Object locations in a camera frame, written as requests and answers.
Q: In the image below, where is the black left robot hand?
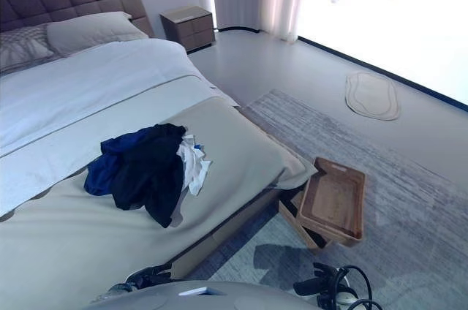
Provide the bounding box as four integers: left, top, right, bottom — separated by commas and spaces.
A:
125, 265, 173, 291

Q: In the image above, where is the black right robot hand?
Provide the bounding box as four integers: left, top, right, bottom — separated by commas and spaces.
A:
293, 262, 347, 306

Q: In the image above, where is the black garment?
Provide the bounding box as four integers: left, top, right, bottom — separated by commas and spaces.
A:
108, 123, 188, 230

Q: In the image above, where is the white garment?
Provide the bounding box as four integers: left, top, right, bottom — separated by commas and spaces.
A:
175, 134, 214, 196

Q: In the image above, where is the brown wicker basket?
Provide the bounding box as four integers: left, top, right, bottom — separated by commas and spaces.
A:
295, 156, 367, 249

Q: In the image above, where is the bed with beige cover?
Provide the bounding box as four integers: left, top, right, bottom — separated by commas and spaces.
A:
0, 99, 317, 310

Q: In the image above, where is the grey robot torso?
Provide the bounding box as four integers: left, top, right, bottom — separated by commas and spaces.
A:
87, 280, 325, 310

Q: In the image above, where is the flat brown wicker tray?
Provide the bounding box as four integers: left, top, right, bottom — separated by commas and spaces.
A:
278, 190, 334, 251

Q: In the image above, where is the large grey striped rug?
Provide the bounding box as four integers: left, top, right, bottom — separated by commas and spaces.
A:
171, 88, 468, 310

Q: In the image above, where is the small oval beige rug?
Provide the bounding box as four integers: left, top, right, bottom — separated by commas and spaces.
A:
344, 70, 400, 122

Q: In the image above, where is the white duvet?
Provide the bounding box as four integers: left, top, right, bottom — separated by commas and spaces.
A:
0, 37, 241, 216

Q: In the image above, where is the plain beige pillow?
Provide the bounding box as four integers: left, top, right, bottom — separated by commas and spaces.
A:
45, 11, 149, 58

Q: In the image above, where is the brown wooden nightstand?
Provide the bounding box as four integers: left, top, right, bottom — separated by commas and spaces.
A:
159, 5, 215, 53

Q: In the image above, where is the grey patterned pillow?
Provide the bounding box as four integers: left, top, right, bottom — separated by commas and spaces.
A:
0, 24, 56, 72

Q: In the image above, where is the bright floor-length window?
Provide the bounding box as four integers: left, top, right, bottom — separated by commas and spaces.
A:
296, 0, 468, 105

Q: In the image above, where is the brown upholstered bed frame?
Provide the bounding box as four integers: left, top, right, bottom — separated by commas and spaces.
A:
170, 188, 283, 280

